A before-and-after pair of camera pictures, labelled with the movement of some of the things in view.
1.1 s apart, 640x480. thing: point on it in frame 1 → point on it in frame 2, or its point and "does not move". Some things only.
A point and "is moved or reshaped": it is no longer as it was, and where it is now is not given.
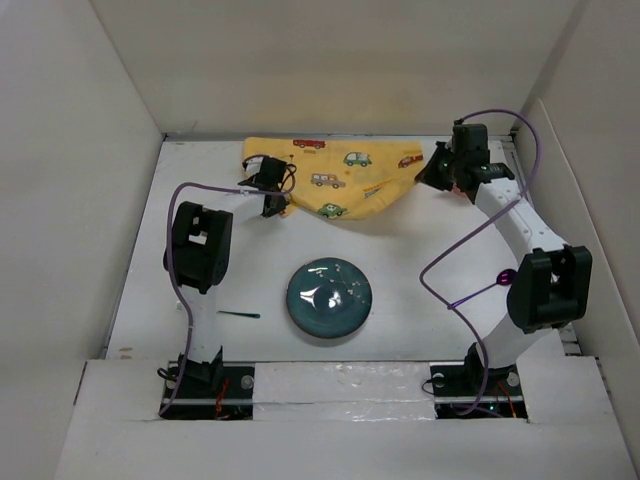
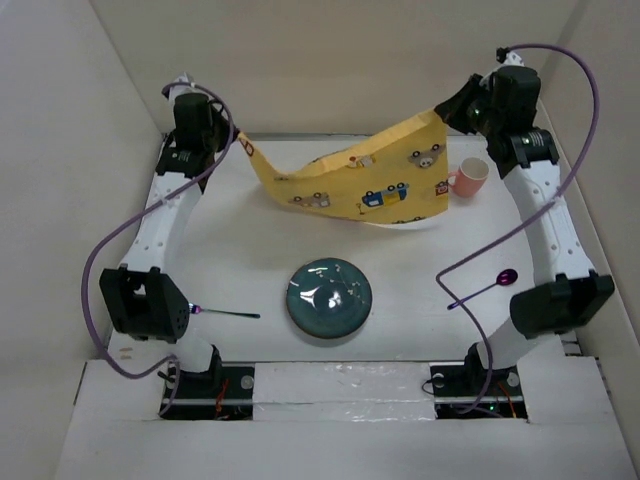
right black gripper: (428, 175) → (452, 109)
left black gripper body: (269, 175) → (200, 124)
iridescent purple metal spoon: (505, 277) does not move
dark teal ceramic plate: (329, 297) does not move
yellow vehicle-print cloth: (341, 178) is moved or reshaped
